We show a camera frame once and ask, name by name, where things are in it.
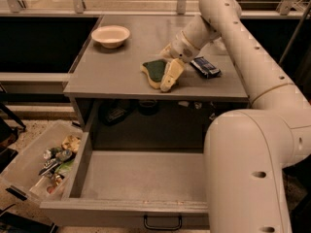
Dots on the grey open drawer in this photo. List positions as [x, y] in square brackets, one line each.
[118, 188]

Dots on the green snack bag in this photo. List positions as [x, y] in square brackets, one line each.
[65, 168]

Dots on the black bag under table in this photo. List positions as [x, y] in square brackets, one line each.
[112, 112]

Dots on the white ceramic bowl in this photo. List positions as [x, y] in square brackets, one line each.
[111, 36]

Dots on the dark blue snack packet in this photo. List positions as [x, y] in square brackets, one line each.
[205, 68]

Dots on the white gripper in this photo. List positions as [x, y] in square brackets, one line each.
[181, 49]

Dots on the black tape roll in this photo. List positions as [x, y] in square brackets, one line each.
[147, 107]

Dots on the grey cabinet table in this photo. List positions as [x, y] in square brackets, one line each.
[116, 74]

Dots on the clear plastic storage bin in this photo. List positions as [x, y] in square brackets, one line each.
[21, 177]

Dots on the green and yellow sponge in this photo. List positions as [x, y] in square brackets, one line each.
[154, 70]

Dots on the black drawer handle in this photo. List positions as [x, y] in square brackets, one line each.
[163, 223]

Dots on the yellow crumpled packet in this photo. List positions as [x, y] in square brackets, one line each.
[71, 143]

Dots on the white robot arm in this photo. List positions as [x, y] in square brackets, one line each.
[245, 150]

